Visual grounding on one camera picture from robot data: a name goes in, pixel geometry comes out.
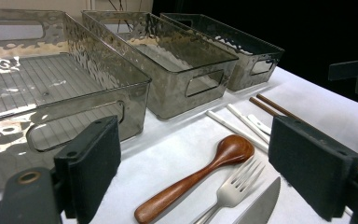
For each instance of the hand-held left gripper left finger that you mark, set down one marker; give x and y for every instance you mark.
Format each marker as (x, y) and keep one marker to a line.
(90, 161)

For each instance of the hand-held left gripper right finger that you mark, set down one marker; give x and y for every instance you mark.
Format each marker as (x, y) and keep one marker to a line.
(310, 165)

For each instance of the smoky clear plastic bin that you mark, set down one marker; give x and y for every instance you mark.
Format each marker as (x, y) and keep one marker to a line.
(242, 53)
(174, 62)
(43, 81)

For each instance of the silver fork lower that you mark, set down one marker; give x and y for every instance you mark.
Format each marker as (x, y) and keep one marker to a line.
(262, 205)

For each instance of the steel fork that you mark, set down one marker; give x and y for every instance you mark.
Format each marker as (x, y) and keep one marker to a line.
(233, 193)

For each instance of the brown wooden chopstick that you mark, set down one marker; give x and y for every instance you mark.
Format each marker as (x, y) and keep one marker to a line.
(262, 105)
(276, 105)

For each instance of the brown wooden spoon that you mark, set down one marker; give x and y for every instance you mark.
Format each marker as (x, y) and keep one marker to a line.
(230, 152)

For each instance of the white table sheet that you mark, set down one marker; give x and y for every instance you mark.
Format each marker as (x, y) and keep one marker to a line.
(174, 149)

